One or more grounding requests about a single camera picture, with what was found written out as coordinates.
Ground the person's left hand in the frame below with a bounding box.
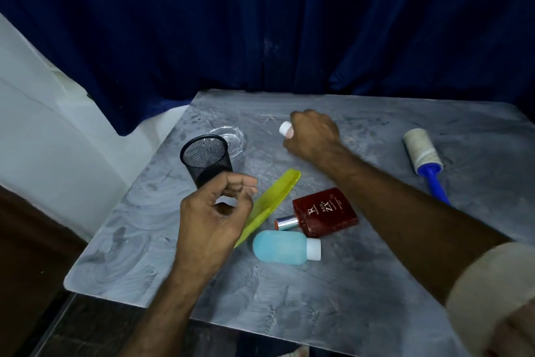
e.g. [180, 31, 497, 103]
[173, 172, 259, 282]

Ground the person's right hand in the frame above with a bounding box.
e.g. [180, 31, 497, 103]
[282, 109, 348, 165]

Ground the yellow-green comb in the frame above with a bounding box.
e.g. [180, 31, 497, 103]
[234, 168, 302, 249]

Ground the light blue bottle white cap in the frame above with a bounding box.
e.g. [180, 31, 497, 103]
[252, 230, 322, 266]

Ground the black mesh cup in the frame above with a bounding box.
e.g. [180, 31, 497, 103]
[179, 134, 234, 189]

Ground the red perfume bottle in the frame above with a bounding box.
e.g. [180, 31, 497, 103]
[274, 187, 359, 239]

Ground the clear glass ashtray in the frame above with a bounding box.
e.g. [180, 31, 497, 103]
[208, 125, 247, 159]

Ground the white lint roll refill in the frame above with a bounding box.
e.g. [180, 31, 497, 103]
[402, 128, 444, 174]

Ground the blue lint roller handle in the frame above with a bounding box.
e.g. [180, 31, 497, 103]
[417, 162, 451, 206]

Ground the person's right forearm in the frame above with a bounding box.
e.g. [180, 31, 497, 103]
[330, 151, 513, 305]

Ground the dark blue curtain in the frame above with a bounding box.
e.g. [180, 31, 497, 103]
[0, 0, 535, 136]

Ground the brown wooden panel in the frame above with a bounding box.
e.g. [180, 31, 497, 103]
[0, 185, 86, 357]

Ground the plaid shirt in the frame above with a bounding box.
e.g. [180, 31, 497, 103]
[288, 242, 535, 357]

